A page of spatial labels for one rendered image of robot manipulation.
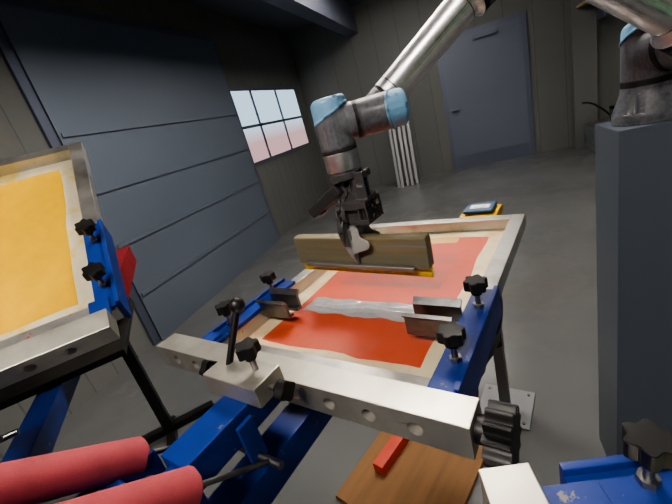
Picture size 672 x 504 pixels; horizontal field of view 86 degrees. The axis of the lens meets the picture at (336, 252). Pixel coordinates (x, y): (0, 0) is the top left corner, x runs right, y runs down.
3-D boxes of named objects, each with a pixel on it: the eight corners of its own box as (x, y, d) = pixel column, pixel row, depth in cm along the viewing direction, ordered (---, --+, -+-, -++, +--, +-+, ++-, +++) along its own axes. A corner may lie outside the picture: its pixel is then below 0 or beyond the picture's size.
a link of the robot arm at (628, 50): (654, 72, 91) (656, 12, 87) (707, 64, 78) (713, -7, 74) (606, 85, 92) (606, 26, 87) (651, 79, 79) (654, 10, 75)
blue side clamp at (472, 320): (477, 312, 77) (473, 284, 75) (502, 314, 74) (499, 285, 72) (432, 419, 55) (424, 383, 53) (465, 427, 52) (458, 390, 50)
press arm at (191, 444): (257, 393, 64) (248, 371, 62) (282, 401, 60) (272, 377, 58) (174, 480, 51) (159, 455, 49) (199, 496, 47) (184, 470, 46)
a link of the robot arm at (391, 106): (395, 88, 79) (347, 102, 80) (406, 82, 69) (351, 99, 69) (402, 124, 82) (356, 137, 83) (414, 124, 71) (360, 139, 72)
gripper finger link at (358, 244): (370, 267, 79) (363, 226, 77) (348, 267, 83) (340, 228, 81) (376, 263, 82) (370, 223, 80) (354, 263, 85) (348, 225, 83)
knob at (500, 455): (475, 424, 48) (468, 380, 45) (523, 436, 44) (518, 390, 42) (461, 473, 42) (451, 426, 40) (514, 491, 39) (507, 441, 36)
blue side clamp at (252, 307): (288, 297, 110) (281, 277, 107) (301, 298, 107) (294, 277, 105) (212, 360, 88) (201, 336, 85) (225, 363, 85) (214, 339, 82)
